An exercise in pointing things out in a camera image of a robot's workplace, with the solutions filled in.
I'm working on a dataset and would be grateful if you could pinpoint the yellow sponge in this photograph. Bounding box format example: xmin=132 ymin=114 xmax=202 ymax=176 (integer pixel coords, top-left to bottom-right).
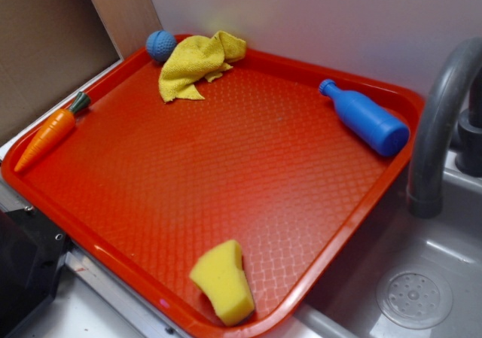
xmin=189 ymin=239 xmax=255 ymax=327

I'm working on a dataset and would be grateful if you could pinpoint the yellow cloth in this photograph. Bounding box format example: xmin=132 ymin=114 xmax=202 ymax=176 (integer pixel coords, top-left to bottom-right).
xmin=158 ymin=31 xmax=247 ymax=103

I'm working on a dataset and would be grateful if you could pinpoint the grey toy faucet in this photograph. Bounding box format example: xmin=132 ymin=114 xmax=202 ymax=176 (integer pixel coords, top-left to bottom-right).
xmin=407 ymin=37 xmax=481 ymax=218

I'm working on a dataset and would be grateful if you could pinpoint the orange toy carrot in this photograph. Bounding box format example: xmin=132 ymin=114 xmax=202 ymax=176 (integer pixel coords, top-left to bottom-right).
xmin=14 ymin=92 xmax=91 ymax=172

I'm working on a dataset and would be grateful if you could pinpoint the grey toy sink basin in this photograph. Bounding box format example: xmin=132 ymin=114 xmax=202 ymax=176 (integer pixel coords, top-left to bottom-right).
xmin=293 ymin=149 xmax=482 ymax=338

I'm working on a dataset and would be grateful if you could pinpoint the dark grey faucet knob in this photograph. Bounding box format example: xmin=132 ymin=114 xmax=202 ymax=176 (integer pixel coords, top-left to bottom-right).
xmin=454 ymin=66 xmax=482 ymax=177

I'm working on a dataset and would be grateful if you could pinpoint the brown cardboard panel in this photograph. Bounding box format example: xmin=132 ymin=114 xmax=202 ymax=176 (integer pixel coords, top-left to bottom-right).
xmin=1 ymin=0 xmax=161 ymax=143

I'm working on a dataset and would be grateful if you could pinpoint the red plastic tray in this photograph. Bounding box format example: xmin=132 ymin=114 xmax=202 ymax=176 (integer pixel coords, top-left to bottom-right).
xmin=2 ymin=50 xmax=423 ymax=337

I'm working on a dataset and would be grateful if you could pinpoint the blue dimpled ball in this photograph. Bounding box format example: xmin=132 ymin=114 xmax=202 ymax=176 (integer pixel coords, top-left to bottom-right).
xmin=145 ymin=30 xmax=177 ymax=62

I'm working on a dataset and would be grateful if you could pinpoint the blue plastic bottle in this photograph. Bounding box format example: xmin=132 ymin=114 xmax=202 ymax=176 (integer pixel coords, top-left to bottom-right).
xmin=319 ymin=79 xmax=410 ymax=157

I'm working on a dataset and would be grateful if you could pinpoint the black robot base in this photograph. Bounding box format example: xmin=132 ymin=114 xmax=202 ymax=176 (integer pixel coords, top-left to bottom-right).
xmin=1 ymin=209 xmax=70 ymax=337

